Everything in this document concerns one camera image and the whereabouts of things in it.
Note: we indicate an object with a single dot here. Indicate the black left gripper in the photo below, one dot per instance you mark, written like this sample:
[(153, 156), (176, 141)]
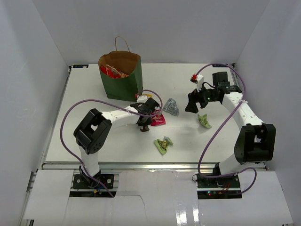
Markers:
[(147, 123)]

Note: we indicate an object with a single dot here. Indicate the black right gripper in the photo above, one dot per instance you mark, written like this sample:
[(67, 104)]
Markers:
[(194, 98)]

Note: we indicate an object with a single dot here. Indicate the brown chocolate bar wrapper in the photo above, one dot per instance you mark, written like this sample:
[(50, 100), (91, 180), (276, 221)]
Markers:
[(144, 128)]

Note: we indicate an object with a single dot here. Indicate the green snack packet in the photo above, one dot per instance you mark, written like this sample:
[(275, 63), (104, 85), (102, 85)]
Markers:
[(203, 121), (162, 145)]

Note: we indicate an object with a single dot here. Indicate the green snack packet front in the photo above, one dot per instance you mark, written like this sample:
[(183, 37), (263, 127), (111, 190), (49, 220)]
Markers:
[(162, 145)]

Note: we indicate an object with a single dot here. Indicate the large red snack bag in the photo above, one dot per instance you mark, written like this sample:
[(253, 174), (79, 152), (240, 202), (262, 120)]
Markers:
[(112, 72)]

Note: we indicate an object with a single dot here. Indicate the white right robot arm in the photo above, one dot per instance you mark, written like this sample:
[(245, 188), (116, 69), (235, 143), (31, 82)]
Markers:
[(256, 139)]

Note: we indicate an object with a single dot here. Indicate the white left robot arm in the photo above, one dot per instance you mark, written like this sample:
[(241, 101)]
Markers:
[(93, 130)]

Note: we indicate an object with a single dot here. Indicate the green paper bag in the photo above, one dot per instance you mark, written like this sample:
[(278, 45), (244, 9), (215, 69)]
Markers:
[(129, 63)]

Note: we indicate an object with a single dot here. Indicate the pink snack packet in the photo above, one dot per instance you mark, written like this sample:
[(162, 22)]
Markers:
[(158, 119)]

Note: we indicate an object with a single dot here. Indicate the grey foil snack packet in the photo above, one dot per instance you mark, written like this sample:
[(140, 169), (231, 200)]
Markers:
[(171, 107)]

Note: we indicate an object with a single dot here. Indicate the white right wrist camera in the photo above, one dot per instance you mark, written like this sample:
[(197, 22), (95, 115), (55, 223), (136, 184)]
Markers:
[(197, 79)]

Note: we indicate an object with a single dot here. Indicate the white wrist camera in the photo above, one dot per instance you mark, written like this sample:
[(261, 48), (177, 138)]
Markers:
[(141, 98), (197, 79)]

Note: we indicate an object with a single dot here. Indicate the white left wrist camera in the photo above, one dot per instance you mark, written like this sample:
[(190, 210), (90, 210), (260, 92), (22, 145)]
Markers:
[(141, 98)]

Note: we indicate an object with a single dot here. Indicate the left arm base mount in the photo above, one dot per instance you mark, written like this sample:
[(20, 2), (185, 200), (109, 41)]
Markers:
[(84, 186)]

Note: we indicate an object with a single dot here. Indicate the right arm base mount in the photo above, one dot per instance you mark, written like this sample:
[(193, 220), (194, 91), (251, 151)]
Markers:
[(217, 188)]

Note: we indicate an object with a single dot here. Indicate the aluminium table frame rail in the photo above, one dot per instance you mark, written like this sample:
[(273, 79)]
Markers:
[(156, 189)]

